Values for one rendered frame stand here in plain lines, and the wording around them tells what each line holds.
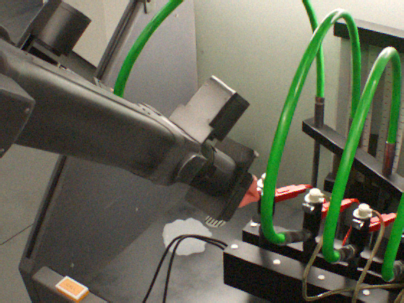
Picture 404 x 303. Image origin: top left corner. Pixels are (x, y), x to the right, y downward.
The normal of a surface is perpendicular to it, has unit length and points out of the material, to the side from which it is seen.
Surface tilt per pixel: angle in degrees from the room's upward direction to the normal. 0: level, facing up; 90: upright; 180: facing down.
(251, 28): 90
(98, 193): 90
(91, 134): 114
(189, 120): 51
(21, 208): 0
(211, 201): 44
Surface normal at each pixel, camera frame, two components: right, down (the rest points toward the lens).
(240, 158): -0.55, -0.34
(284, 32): -0.54, 0.47
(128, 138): 0.78, 0.55
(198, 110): -0.22, -0.18
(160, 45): 0.84, 0.26
